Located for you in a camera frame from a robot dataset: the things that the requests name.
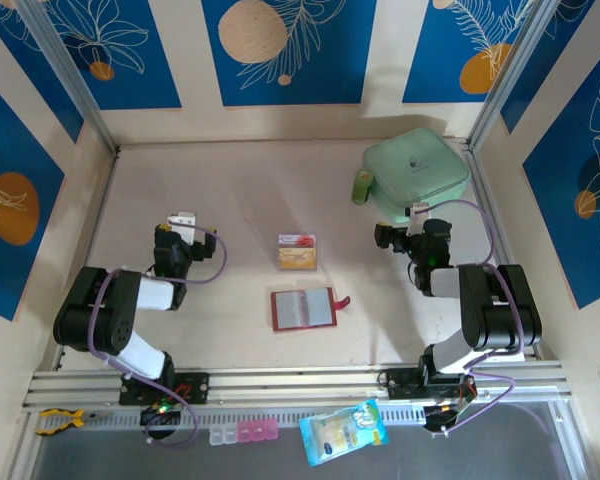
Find white and red credit card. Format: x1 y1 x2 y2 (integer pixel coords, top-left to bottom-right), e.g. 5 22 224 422
278 233 319 250

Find red card holder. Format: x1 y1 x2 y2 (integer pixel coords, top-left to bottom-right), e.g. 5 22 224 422
270 286 352 333

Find small green bottle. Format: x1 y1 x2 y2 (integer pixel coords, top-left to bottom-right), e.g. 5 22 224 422
350 168 374 205

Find mint green zip case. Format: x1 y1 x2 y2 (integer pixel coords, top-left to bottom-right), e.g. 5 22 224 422
362 127 471 225

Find black controller board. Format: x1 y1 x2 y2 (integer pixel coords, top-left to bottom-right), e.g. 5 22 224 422
422 403 470 439
139 403 184 444

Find clear pill box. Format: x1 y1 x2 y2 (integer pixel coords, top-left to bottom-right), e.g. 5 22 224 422
208 425 240 446

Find pink pill box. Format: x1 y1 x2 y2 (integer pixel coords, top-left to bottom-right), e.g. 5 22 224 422
237 419 280 444

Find blue and white snack packet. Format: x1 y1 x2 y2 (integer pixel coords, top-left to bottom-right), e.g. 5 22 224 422
298 398 391 469

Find grey metal panel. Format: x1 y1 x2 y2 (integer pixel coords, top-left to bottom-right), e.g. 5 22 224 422
29 402 574 480

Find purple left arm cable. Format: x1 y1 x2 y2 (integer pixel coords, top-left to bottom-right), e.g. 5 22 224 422
87 227 230 450

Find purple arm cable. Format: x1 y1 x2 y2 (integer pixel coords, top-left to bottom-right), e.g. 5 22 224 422
87 227 230 450
412 199 527 437

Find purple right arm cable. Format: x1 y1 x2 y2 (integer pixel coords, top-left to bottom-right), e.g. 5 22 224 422
412 199 527 437

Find aluminium side rail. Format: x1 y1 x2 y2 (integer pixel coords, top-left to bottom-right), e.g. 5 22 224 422
53 147 124 372
465 141 540 362

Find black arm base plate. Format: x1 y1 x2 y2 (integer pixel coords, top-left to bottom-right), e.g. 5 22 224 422
383 367 477 401
118 372 211 406

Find aluminium rail beam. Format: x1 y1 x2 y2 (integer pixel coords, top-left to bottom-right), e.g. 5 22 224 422
22 360 574 414

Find slotted grey cable duct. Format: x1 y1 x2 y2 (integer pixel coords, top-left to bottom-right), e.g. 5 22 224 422
24 402 429 432

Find yellow-handled pliers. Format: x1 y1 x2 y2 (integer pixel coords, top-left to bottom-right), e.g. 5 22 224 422
33 407 101 437

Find aluminium corner post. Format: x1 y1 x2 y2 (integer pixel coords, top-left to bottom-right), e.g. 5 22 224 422
14 0 122 157
467 0 556 151

